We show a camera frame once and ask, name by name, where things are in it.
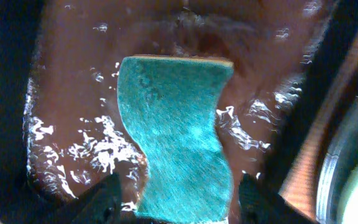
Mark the green scrubbing sponge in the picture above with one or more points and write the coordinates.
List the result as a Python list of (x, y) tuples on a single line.
[(167, 106)]

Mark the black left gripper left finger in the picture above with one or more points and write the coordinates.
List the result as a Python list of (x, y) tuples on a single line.
[(100, 204)]

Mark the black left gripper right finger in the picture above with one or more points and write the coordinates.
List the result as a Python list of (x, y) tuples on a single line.
[(261, 205)]

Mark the black round tray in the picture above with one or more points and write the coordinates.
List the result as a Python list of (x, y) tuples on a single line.
[(340, 160)]

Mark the black rectangular water tray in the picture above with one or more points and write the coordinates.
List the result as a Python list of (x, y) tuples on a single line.
[(61, 131)]

